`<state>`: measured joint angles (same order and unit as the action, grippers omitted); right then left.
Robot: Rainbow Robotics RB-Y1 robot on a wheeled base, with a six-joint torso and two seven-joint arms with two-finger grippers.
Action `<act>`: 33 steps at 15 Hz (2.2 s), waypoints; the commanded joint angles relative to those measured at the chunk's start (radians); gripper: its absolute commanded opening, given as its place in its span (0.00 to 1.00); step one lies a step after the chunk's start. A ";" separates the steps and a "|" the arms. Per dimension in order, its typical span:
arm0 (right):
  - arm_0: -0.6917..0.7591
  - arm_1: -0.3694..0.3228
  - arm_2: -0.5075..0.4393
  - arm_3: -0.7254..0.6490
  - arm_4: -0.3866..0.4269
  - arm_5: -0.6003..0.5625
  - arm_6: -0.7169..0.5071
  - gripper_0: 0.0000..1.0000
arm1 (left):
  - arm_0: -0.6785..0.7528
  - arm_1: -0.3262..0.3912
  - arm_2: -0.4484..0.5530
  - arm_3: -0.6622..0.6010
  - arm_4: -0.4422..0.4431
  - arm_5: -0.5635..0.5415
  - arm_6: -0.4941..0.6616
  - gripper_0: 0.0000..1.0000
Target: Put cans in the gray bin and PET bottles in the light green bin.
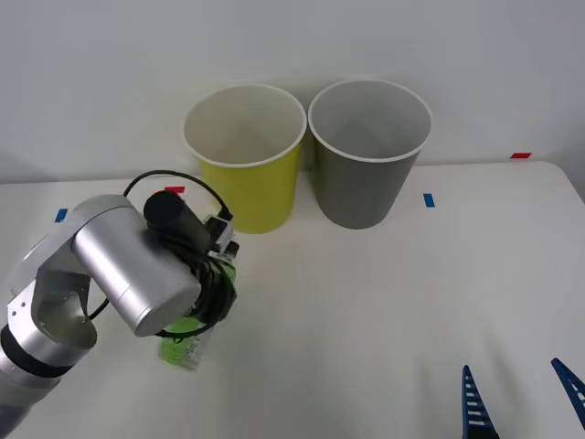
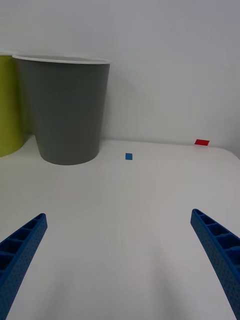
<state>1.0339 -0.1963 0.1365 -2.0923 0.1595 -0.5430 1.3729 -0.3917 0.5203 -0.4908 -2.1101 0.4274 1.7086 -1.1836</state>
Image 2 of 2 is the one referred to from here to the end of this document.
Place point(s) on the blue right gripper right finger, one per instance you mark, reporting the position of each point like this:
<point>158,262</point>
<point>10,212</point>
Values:
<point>220,250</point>

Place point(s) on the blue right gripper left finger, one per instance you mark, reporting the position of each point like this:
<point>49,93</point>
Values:
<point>22,252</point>

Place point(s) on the yellow-green plastic bin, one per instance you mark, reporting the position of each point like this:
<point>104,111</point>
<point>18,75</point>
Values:
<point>8,107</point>

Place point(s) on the grey plastic bin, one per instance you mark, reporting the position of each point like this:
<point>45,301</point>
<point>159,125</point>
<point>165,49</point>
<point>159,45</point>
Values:
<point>67,112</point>

